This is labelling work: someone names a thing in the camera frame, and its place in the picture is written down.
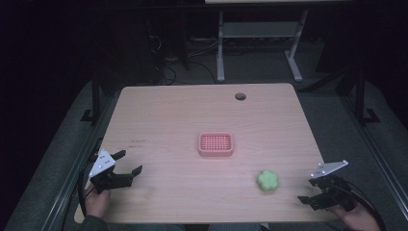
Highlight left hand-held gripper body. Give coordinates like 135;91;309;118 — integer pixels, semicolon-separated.
88;148;134;194

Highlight black metal stand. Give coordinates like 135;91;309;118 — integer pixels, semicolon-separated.
352;66;382;126
80;68;102;126

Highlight grey metal rail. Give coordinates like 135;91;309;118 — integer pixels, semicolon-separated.
338;94;408;215
39;94;121;231

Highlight green flower-shaped soap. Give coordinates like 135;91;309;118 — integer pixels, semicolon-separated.
256;169;280;193

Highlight black floor cables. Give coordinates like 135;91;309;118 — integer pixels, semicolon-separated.
147;33;220;86

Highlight person's right hand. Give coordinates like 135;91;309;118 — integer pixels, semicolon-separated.
328;201;377;231

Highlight white metal desk frame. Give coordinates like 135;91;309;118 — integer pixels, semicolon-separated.
217;9;309;84

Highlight person's left hand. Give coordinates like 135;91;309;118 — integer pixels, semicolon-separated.
84;184;112;219

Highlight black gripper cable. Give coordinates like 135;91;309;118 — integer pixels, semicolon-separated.
344;180;388;231
77;138;104;218

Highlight pink slotted soap dish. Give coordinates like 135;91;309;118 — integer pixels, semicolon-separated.
197;131;235;158

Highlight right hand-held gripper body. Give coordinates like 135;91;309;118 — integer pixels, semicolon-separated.
308;159;356;212

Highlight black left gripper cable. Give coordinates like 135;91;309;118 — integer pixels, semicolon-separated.
77;138;104;218

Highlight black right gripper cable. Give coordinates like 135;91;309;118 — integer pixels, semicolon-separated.
344;180;388;231

